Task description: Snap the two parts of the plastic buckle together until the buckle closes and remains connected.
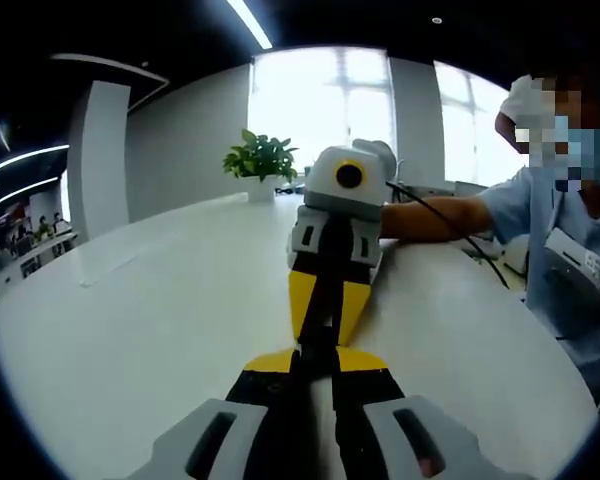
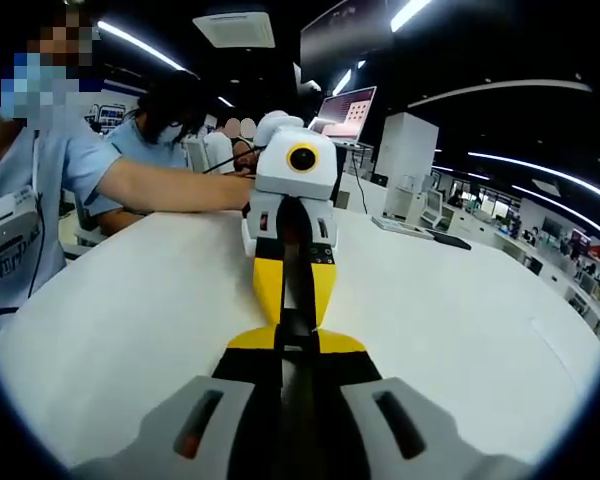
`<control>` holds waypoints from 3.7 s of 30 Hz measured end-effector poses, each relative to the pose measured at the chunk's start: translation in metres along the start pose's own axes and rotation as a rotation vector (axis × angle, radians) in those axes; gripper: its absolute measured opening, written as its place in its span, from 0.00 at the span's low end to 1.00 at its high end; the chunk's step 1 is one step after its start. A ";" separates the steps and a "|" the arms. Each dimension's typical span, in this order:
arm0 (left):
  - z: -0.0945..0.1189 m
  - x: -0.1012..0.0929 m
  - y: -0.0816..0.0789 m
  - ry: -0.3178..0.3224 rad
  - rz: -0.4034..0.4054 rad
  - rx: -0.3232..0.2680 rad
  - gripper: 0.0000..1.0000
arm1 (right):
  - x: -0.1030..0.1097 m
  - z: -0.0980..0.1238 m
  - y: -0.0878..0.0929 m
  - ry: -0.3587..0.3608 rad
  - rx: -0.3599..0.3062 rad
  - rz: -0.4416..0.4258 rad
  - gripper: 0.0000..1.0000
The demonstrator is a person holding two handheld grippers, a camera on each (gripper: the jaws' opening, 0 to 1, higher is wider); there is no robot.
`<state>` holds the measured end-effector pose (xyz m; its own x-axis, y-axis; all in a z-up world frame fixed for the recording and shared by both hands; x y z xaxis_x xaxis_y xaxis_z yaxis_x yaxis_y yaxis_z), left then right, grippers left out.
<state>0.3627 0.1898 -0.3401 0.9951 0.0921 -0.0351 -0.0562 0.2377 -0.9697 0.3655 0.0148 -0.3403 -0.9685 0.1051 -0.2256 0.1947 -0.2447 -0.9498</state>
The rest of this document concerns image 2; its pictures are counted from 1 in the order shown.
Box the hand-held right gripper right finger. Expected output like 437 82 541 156
315 329 534 480

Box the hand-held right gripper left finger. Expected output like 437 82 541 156
72 327 286 480

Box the open laptop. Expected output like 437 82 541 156
307 85 379 147

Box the black flat phone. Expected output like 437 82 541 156
432 232 474 252

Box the ceiling air conditioner unit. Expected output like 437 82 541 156
192 10 277 50

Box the ceiling light strip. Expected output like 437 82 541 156
96 19 187 72
389 0 432 32
467 151 600 207

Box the person in blue shirt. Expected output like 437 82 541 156
0 113 125 329

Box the white chest device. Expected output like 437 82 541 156
0 185 40 275

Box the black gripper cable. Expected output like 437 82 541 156
202 144 267 176

